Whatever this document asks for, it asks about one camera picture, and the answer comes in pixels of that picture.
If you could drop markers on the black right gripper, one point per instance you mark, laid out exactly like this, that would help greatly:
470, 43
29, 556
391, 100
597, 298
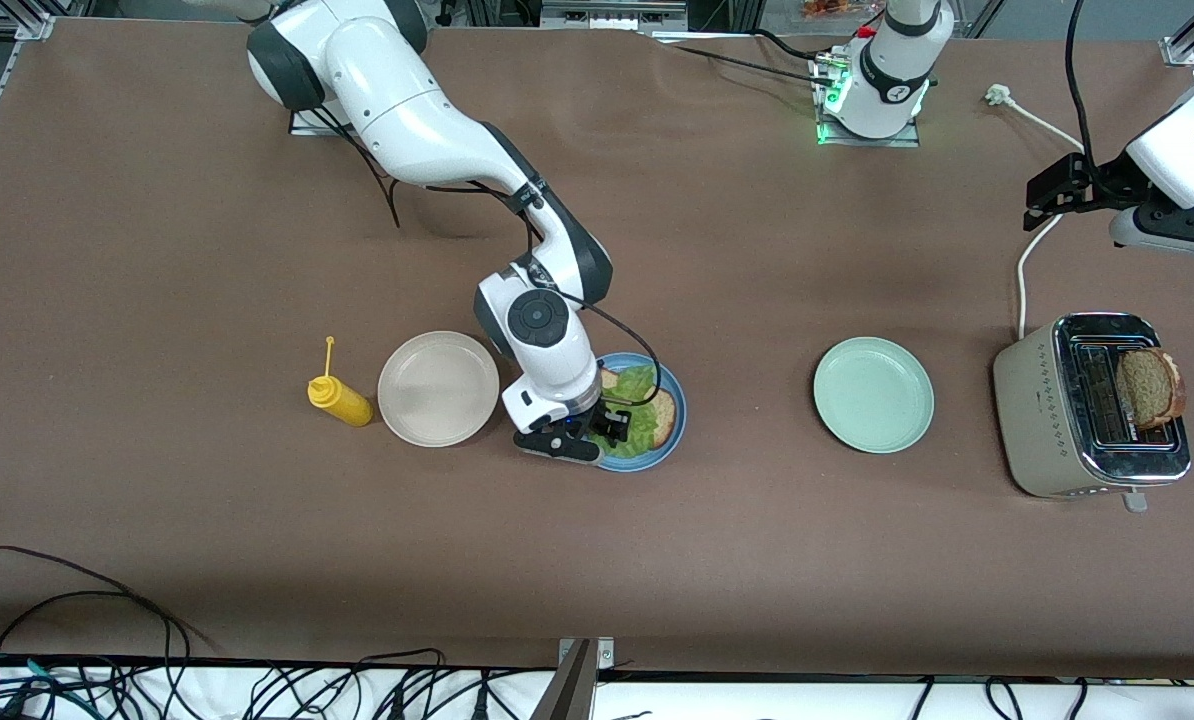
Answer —
612, 419

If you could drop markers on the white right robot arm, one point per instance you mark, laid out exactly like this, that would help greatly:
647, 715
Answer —
407, 110

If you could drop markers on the beige plate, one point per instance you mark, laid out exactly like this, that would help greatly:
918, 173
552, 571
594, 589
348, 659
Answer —
437, 390

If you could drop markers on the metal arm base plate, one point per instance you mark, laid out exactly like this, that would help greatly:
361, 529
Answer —
307, 127
867, 142

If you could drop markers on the grey power strip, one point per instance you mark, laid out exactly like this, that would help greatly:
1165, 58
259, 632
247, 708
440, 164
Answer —
612, 15

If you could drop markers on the orange packet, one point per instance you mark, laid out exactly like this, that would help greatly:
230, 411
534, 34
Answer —
827, 8

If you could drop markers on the dark grey metal post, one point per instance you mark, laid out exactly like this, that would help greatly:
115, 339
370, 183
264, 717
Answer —
567, 700

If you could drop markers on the mint green plate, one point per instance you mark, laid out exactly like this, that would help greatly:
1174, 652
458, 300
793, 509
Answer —
872, 395

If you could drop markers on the yellow mustard squeeze bottle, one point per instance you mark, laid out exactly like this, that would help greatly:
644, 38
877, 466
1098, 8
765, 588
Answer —
342, 400

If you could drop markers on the toasted bread slice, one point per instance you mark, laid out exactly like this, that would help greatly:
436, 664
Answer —
665, 415
1147, 390

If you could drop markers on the blue plate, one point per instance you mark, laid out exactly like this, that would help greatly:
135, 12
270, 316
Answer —
647, 461

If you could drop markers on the silver metal bracket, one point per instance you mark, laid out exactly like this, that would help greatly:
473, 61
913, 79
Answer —
605, 655

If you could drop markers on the green lettuce leaf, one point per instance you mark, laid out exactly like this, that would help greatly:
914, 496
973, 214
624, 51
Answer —
637, 432

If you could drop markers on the beige chrome toaster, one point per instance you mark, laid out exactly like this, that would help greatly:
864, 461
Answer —
1032, 420

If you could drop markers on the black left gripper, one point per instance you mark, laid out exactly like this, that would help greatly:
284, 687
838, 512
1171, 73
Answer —
1103, 176

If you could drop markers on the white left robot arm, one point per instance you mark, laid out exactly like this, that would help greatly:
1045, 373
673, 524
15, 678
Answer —
877, 118

